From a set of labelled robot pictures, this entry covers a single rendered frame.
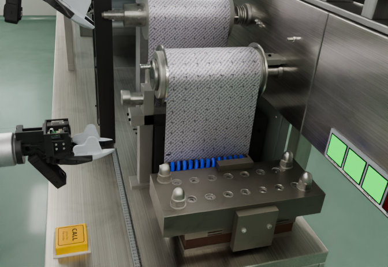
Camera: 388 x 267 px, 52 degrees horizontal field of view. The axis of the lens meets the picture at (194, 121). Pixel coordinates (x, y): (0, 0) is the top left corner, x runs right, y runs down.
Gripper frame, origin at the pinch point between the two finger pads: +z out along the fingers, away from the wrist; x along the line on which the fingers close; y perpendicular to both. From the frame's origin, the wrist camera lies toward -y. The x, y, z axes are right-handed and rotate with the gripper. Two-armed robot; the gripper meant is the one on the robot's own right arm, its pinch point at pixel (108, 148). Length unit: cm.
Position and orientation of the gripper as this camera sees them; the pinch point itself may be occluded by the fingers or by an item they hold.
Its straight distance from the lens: 97.5
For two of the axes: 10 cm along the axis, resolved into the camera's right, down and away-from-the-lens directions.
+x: -2.8, -4.7, 8.4
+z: 9.6, -0.7, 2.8
